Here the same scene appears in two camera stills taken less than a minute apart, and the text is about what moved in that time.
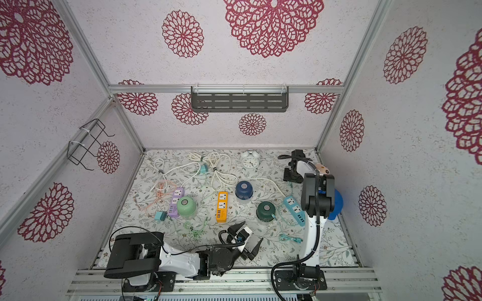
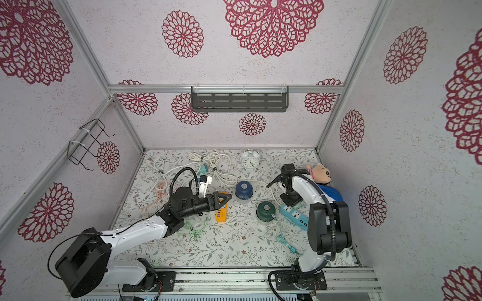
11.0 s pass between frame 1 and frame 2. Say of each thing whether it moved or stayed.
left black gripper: moved
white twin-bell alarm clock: stayed
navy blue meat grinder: stayed
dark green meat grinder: stayed
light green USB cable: stayed
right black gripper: moved
